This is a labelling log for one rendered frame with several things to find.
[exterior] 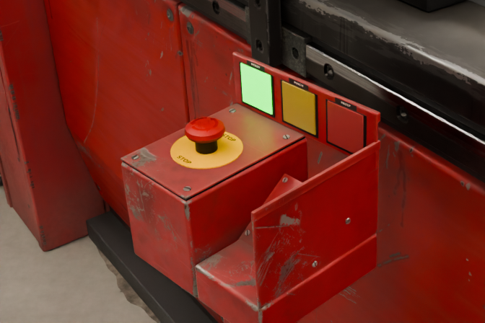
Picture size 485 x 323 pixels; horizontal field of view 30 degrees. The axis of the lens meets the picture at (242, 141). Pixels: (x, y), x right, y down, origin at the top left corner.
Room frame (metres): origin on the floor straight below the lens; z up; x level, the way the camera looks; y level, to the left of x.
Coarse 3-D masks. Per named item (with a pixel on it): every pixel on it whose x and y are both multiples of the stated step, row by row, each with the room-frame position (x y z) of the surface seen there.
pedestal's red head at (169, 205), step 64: (256, 128) 0.80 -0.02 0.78; (320, 128) 0.77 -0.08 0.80; (128, 192) 0.76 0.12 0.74; (192, 192) 0.70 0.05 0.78; (256, 192) 0.74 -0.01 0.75; (320, 192) 0.66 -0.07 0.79; (192, 256) 0.69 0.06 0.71; (256, 256) 0.61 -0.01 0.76; (320, 256) 0.66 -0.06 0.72; (256, 320) 0.62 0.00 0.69
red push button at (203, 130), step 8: (192, 120) 0.78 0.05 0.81; (200, 120) 0.78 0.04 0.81; (208, 120) 0.77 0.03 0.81; (216, 120) 0.77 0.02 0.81; (192, 128) 0.76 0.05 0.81; (200, 128) 0.76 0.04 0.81; (208, 128) 0.76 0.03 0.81; (216, 128) 0.76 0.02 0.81; (224, 128) 0.77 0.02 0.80; (192, 136) 0.75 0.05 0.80; (200, 136) 0.75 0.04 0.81; (208, 136) 0.75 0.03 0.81; (216, 136) 0.75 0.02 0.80; (200, 144) 0.76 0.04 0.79; (208, 144) 0.76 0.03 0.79; (216, 144) 0.76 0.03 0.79; (200, 152) 0.76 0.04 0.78; (208, 152) 0.76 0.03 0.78
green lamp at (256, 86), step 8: (240, 64) 0.85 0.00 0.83; (248, 72) 0.84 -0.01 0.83; (256, 72) 0.83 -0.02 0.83; (248, 80) 0.84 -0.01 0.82; (256, 80) 0.83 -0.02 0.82; (264, 80) 0.82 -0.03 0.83; (248, 88) 0.84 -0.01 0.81; (256, 88) 0.83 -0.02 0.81; (264, 88) 0.82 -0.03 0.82; (248, 96) 0.84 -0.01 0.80; (256, 96) 0.83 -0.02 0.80; (264, 96) 0.82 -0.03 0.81; (256, 104) 0.83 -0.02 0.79; (264, 104) 0.82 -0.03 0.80; (272, 112) 0.82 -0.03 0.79
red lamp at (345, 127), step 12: (336, 108) 0.75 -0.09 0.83; (336, 120) 0.75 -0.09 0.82; (348, 120) 0.73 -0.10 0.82; (360, 120) 0.72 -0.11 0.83; (336, 132) 0.75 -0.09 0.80; (348, 132) 0.73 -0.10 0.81; (360, 132) 0.72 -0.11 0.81; (336, 144) 0.75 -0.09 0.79; (348, 144) 0.73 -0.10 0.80; (360, 144) 0.72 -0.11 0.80
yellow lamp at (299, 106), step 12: (288, 84) 0.80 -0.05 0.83; (288, 96) 0.80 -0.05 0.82; (300, 96) 0.78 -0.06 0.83; (312, 96) 0.77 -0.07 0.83; (288, 108) 0.80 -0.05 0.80; (300, 108) 0.78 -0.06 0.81; (312, 108) 0.77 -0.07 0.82; (288, 120) 0.80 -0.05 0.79; (300, 120) 0.78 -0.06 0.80; (312, 120) 0.77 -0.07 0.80; (312, 132) 0.77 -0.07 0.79
